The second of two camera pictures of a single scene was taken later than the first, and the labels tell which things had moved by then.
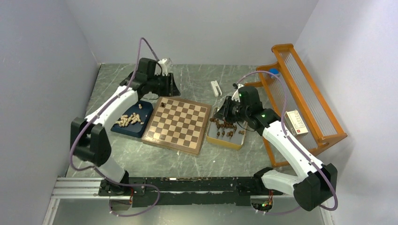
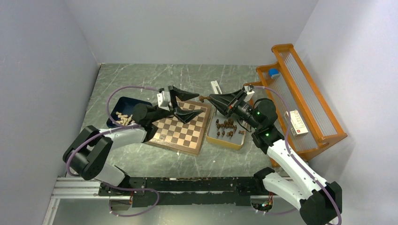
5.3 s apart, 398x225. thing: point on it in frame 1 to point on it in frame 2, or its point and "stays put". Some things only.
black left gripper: [170, 89] to [184, 116]
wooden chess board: [178, 124] stays put
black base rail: [204, 191] stays put
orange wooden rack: [287, 86] stays put
